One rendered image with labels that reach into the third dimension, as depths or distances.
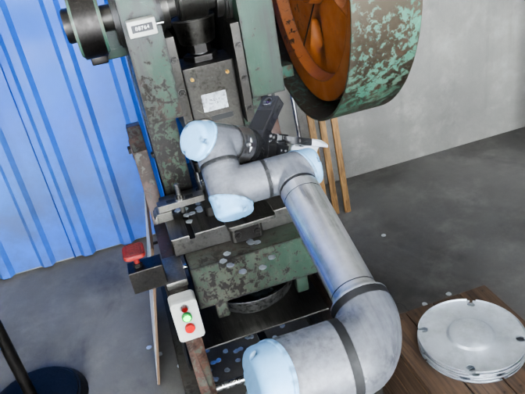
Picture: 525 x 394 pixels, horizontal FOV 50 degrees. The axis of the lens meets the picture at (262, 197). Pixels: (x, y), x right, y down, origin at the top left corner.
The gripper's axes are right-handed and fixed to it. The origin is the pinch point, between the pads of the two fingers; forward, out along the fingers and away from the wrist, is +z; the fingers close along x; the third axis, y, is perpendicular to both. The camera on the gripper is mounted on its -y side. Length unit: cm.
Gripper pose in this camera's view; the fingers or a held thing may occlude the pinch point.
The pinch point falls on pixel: (301, 141)
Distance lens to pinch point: 132.3
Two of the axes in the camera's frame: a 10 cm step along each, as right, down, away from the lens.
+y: -0.8, 9.9, 0.7
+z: 6.3, -0.1, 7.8
